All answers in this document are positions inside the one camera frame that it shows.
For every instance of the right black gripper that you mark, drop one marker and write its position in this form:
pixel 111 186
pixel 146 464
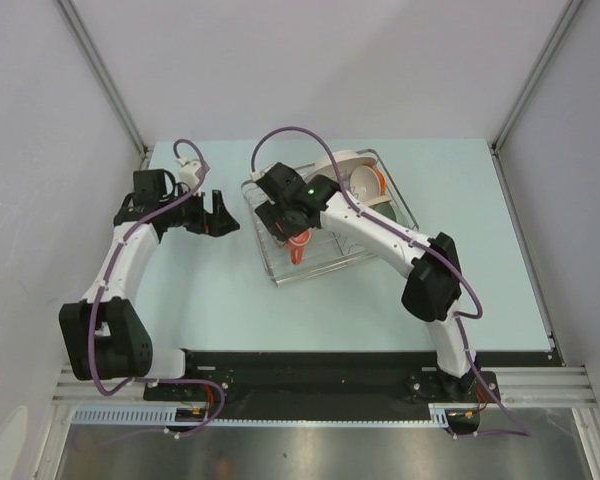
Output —
pixel 270 212

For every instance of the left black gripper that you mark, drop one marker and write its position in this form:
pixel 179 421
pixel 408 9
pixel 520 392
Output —
pixel 214 224

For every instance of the orange mug with handle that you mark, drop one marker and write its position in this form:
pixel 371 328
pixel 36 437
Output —
pixel 296 245

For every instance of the white deep plate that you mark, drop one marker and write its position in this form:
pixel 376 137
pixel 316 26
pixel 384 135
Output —
pixel 346 160

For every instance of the orange white bowl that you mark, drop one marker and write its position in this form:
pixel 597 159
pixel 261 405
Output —
pixel 366 184

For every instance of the green celadon bowl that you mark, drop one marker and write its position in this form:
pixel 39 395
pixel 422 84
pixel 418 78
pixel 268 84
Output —
pixel 386 210

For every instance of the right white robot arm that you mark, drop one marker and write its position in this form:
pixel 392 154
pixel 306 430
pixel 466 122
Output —
pixel 429 265

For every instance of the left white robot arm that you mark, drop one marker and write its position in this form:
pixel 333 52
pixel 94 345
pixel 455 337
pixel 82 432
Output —
pixel 103 334

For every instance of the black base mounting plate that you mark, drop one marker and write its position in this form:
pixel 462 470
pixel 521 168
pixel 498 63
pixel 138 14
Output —
pixel 321 386

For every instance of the chrome wire dish rack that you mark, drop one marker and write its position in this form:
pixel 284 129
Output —
pixel 325 251

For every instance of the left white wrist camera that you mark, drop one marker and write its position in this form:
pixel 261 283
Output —
pixel 192 172

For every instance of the aluminium frame rail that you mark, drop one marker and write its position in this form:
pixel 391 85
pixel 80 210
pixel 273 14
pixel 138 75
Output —
pixel 71 391

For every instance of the white slotted cable duct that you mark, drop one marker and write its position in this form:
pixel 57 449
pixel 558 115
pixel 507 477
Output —
pixel 181 417

